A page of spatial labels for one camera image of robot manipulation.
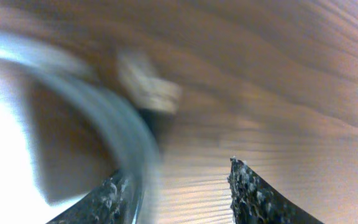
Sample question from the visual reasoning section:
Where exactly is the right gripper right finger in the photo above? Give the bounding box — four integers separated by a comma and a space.
227, 157, 322, 224

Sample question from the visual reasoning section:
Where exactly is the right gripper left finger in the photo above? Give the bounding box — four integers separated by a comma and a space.
48, 170, 129, 224

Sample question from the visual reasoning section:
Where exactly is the white cable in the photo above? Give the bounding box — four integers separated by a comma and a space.
0, 30, 183, 224

